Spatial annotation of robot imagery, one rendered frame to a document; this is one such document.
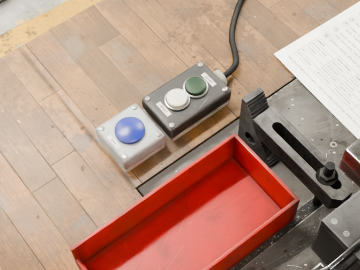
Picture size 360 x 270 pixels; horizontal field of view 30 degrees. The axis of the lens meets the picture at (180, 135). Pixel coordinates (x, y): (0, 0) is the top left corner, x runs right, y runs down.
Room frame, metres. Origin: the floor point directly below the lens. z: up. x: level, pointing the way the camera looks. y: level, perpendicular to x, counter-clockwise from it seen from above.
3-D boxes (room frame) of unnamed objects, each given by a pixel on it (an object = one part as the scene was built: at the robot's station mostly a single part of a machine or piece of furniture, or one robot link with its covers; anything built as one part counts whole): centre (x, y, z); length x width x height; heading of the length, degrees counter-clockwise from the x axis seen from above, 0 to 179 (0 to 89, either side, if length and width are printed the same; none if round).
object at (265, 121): (0.40, -0.15, 0.95); 0.15 x 0.03 x 0.10; 36
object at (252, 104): (0.45, -0.11, 0.95); 0.06 x 0.03 x 0.09; 36
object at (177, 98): (0.51, 0.00, 0.93); 0.03 x 0.03 x 0.02
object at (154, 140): (0.46, 0.07, 0.90); 0.07 x 0.07 x 0.06; 36
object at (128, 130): (0.46, 0.07, 0.93); 0.04 x 0.04 x 0.02
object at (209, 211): (0.31, 0.00, 0.93); 0.25 x 0.12 x 0.06; 126
